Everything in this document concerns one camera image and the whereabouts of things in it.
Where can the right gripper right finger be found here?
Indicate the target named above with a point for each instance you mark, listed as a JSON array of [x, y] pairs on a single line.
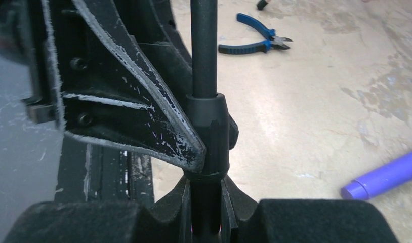
[[233, 132]]

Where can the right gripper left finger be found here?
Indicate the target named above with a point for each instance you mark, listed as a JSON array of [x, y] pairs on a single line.
[[90, 76]]

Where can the black round-base mic stand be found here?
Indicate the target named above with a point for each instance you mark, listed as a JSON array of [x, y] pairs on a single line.
[[205, 206]]

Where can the purple microphone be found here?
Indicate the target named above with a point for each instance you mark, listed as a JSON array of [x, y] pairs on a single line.
[[380, 180]]

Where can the pink music stand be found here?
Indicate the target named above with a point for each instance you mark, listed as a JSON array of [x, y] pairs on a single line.
[[261, 4]]

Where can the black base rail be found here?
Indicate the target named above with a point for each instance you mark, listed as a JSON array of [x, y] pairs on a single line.
[[91, 173]]

